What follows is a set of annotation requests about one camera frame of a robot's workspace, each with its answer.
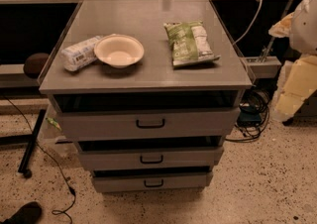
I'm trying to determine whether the white paper bowl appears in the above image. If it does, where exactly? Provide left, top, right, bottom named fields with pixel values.
left=94, top=34, right=145, bottom=68

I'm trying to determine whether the black cable bundle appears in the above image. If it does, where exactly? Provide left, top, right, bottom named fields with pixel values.
left=225, top=87, right=271, bottom=143

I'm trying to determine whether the metal stand pole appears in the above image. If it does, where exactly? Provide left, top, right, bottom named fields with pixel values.
left=258, top=0, right=309, bottom=63

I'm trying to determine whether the brown round ball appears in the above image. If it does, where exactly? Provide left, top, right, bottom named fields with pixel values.
left=23, top=53, right=50, bottom=79

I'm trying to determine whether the clear plastic bag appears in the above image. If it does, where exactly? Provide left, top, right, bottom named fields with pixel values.
left=38, top=105, right=77, bottom=157

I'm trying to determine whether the black floor cable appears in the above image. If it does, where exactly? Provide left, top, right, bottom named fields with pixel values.
left=0, top=95, right=77, bottom=224

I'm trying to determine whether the black metal floor bar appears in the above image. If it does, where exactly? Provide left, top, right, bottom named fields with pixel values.
left=18, top=109, right=46, bottom=178

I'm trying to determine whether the grey drawer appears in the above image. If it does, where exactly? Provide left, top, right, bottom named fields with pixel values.
left=78, top=139, right=224, bottom=170
left=92, top=167, right=213, bottom=193
left=56, top=108, right=240, bottom=141

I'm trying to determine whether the grey drawer cabinet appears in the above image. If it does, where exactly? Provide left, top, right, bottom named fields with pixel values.
left=37, top=0, right=257, bottom=194

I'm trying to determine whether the green white chip bag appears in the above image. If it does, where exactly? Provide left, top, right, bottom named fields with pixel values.
left=163, top=21, right=220, bottom=67

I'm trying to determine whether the grey top drawer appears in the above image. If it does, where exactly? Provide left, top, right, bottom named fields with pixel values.
left=56, top=108, right=240, bottom=141

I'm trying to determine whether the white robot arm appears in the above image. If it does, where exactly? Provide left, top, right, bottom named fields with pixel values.
left=268, top=0, right=317, bottom=122

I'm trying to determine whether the grey bottom drawer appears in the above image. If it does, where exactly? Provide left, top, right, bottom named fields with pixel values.
left=92, top=167, right=213, bottom=193

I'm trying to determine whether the white wrapped package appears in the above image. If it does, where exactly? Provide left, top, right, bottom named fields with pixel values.
left=60, top=36, right=102, bottom=71

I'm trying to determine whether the grey middle drawer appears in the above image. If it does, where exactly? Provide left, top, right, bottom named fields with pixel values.
left=78, top=139, right=224, bottom=170

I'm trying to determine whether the black shoe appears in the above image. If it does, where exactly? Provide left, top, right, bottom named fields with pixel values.
left=0, top=201, right=42, bottom=224

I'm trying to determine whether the white power cable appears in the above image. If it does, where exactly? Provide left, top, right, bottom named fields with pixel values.
left=231, top=0, right=264, bottom=48

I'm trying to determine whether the grey stand base block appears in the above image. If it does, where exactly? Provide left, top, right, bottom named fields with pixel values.
left=241, top=56, right=281, bottom=79

